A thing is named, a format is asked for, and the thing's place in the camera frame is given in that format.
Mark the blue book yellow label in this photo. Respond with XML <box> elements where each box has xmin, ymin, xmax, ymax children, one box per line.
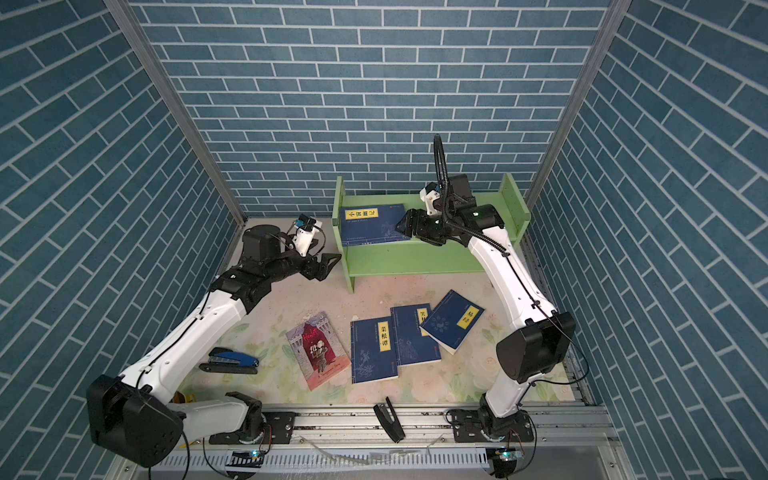
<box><xmin>390</xmin><ymin>303</ymin><xmax>441</xmax><ymax>367</ymax></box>
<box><xmin>350</xmin><ymin>317</ymin><xmax>398</xmax><ymax>384</ymax></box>

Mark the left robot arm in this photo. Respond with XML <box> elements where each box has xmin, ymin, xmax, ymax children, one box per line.
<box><xmin>86</xmin><ymin>215</ymin><xmax>341</xmax><ymax>468</ymax></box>

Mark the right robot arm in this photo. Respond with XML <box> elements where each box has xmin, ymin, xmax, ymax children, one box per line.
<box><xmin>396</xmin><ymin>135</ymin><xmax>575</xmax><ymax>440</ymax></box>

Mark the green two-tier shelf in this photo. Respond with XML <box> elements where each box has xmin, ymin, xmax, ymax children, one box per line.
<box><xmin>331</xmin><ymin>172</ymin><xmax>532</xmax><ymax>295</ymax></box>

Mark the red illustrated book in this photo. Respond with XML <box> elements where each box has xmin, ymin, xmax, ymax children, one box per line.
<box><xmin>286</xmin><ymin>312</ymin><xmax>351</xmax><ymax>391</ymax></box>

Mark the blue black stapler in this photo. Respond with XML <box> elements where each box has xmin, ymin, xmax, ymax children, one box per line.
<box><xmin>198</xmin><ymin>347</ymin><xmax>259</xmax><ymax>375</ymax></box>

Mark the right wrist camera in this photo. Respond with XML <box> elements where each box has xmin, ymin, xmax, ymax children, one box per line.
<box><xmin>419</xmin><ymin>182</ymin><xmax>442</xmax><ymax>218</ymax></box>

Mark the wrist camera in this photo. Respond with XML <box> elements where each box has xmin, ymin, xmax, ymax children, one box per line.
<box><xmin>419</xmin><ymin>182</ymin><xmax>442</xmax><ymax>218</ymax></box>
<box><xmin>292</xmin><ymin>214</ymin><xmax>322</xmax><ymax>257</ymax></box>

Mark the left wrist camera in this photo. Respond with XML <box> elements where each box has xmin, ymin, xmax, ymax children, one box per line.
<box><xmin>292</xmin><ymin>214</ymin><xmax>322</xmax><ymax>257</ymax></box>

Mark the black clip on rail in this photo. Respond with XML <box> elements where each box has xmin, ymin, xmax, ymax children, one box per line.
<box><xmin>373</xmin><ymin>397</ymin><xmax>406</xmax><ymax>443</ymax></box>

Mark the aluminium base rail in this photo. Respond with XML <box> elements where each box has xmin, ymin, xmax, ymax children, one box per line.
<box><xmin>121</xmin><ymin>403</ymin><xmax>632</xmax><ymax>479</ymax></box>

